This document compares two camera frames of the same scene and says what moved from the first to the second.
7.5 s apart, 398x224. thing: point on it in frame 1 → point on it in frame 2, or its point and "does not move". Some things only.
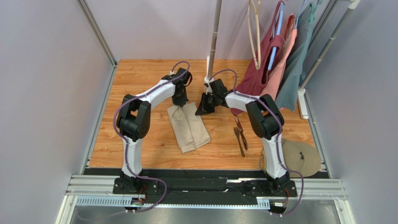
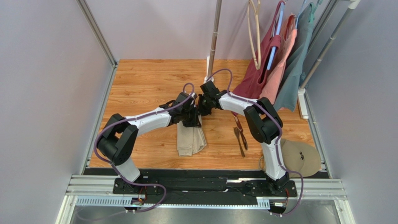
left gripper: x=178 y=102 → x=195 y=122
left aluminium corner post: x=96 y=31 does not move
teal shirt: x=288 y=95 does not move
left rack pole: x=214 y=38 does not move
